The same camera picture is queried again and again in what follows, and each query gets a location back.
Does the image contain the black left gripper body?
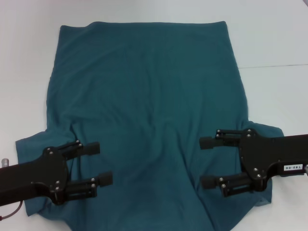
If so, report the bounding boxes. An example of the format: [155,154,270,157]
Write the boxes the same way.
[0,146,71,206]

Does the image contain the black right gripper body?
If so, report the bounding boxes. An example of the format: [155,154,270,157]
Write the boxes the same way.
[238,128,308,193]

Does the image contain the red black left wrist cable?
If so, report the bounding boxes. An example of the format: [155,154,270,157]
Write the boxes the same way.
[0,203,23,220]

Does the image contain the teal blue shirt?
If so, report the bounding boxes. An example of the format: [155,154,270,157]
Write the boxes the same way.
[15,21,284,231]

